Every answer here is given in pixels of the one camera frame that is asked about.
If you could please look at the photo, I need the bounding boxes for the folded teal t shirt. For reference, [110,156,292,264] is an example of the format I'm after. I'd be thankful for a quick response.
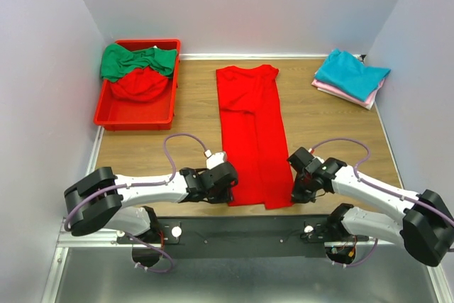
[314,49,391,101]

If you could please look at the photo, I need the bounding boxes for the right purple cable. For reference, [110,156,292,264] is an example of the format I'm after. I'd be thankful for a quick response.
[311,138,454,269]

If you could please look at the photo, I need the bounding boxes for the red t shirt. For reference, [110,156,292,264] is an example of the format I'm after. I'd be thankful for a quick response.
[216,65,293,209]
[110,67,170,102]

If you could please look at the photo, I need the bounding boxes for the folded pink t shirt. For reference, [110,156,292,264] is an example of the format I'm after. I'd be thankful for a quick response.
[311,79,384,110]

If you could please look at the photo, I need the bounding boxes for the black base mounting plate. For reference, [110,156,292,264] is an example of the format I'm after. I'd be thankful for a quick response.
[115,214,370,260]

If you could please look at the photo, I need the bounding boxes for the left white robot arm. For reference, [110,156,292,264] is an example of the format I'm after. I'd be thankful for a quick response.
[64,162,238,237]

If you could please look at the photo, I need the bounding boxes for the aluminium frame rail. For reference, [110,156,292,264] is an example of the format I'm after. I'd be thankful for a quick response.
[53,127,453,302]

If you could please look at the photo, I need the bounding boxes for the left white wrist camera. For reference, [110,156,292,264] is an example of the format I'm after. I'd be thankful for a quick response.
[204,150,227,170]

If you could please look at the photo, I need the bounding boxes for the folded white t shirt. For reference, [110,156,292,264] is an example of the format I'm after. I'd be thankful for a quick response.
[359,94,375,110]

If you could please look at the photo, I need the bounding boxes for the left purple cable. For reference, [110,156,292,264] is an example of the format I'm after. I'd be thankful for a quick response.
[64,133,211,275]

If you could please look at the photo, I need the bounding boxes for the red plastic bin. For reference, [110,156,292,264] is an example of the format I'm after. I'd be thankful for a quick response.
[94,38,180,131]

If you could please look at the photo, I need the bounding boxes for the green t shirt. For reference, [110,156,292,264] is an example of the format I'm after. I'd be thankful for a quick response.
[100,43,178,82]

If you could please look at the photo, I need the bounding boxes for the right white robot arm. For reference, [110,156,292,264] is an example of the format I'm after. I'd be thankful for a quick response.
[287,148,453,267]

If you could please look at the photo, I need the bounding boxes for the purple cable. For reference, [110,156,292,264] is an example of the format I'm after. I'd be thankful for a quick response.
[64,133,211,275]
[311,138,454,269]

